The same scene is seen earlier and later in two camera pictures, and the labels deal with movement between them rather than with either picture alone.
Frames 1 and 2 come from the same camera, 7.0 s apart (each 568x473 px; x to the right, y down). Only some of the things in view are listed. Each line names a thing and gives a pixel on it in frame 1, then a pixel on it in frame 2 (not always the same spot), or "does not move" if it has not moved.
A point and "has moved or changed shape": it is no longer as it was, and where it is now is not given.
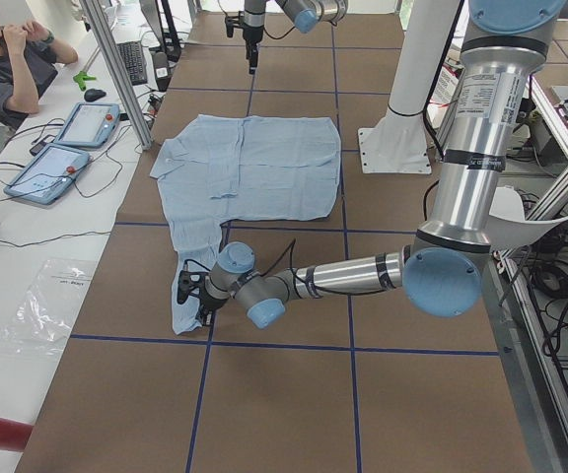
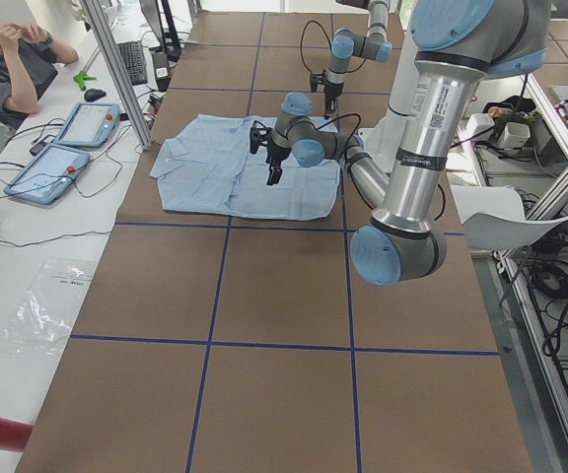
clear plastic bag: x=38 y=327 does not move
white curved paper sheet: x=508 y=226 does not move
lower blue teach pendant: x=51 y=172 does not move
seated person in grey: x=11 y=67 does not move
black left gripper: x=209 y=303 → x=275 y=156
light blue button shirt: x=231 y=168 has moved or changed shape
